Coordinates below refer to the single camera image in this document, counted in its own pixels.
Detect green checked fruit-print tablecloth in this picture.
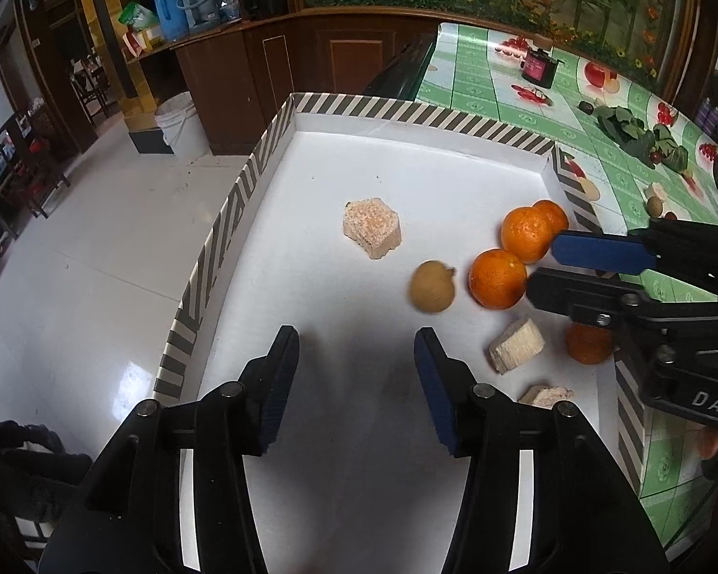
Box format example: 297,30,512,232
415,21,718,551

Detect green packet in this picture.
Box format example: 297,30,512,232
120,1,163,49

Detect white plastic bucket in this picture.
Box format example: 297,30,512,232
154,91,211,163

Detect wooden sideboard cabinet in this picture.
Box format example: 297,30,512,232
125,6,445,157

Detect grey-blue thermos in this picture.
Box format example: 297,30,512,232
176,0,222,34

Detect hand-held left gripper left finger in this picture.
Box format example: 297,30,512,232
39,324,301,574

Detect blue thermos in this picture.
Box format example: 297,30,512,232
154,0,190,43

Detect white box with striped rim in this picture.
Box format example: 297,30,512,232
154,91,647,574

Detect green cabbage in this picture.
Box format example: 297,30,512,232
652,125,691,174

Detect dark leafy greens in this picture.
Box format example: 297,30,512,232
595,106,657,160

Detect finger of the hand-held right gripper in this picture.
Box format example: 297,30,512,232
525,267,718,331
550,218,718,289

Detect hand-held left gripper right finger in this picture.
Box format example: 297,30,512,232
413,327,671,574

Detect orange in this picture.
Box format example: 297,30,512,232
565,321,617,366
468,248,528,311
534,199,570,235
501,206,560,265

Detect person's dark trousers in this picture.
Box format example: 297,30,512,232
0,412,94,554

